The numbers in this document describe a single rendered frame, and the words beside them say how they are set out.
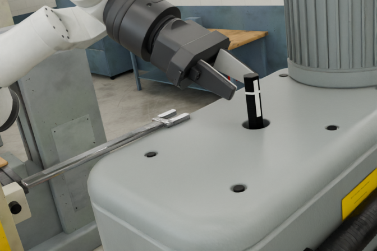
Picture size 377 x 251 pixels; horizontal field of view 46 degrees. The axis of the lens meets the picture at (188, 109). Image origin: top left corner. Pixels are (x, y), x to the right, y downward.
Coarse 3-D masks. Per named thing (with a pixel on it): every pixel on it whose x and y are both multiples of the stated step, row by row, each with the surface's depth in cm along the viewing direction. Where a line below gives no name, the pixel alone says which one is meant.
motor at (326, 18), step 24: (288, 0) 69; (312, 0) 64; (336, 0) 62; (360, 0) 61; (288, 24) 71; (312, 24) 65; (336, 24) 63; (360, 24) 62; (288, 48) 72; (312, 48) 67; (336, 48) 64; (360, 48) 63; (288, 72) 75; (312, 72) 68; (336, 72) 66; (360, 72) 64
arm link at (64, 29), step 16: (32, 16) 65; (48, 16) 65; (64, 16) 69; (80, 16) 70; (48, 32) 64; (64, 32) 67; (80, 32) 69; (96, 32) 69; (64, 48) 68; (80, 48) 70
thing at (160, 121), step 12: (156, 120) 64; (168, 120) 63; (180, 120) 63; (132, 132) 61; (144, 132) 61; (108, 144) 58; (120, 144) 58; (84, 156) 56; (96, 156) 56; (48, 168) 54; (60, 168) 54; (72, 168) 55; (24, 180) 52; (36, 180) 52
